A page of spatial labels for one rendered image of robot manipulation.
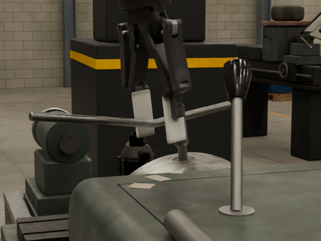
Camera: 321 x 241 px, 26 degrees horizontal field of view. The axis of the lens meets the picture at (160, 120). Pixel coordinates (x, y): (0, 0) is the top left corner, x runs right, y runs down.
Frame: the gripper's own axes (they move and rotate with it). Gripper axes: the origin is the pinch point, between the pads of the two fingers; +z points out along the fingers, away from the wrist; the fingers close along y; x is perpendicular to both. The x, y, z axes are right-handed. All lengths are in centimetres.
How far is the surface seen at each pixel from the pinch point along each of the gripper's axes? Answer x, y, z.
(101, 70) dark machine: 215, -407, 36
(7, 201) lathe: 20, -126, 42
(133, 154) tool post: 26, -52, 18
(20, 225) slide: 1, -65, 31
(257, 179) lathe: -1.6, 22.6, 5.0
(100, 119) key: -9.9, 0.6, -2.1
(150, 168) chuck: -0.8, -2.7, 7.5
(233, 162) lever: -11.3, 30.4, -0.5
